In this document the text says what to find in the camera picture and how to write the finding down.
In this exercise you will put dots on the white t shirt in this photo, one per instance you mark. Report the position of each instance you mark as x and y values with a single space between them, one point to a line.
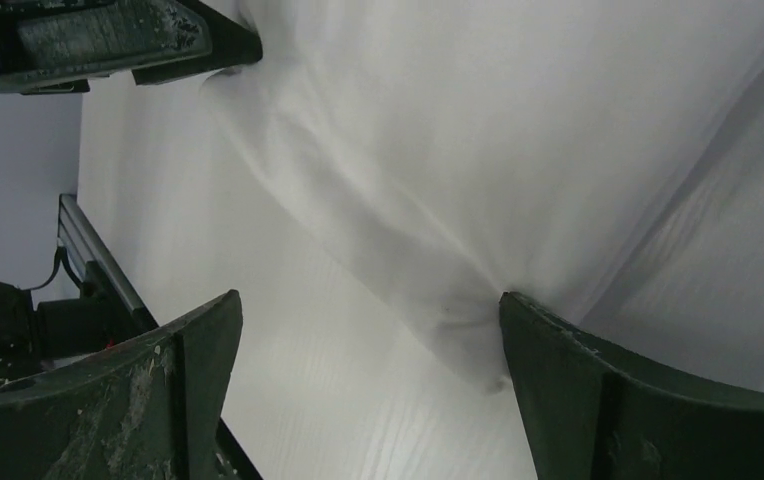
604 157

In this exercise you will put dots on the left aluminium frame rail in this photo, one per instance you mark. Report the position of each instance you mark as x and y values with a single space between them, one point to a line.
92 259

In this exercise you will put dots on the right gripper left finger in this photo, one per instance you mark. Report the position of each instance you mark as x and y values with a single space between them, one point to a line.
148 408

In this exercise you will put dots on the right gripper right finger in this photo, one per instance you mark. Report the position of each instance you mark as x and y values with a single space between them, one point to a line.
592 409

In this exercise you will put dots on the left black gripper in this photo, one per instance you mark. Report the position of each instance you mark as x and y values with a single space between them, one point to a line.
50 43

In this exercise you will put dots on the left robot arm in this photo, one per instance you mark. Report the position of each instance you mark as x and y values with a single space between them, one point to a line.
34 336

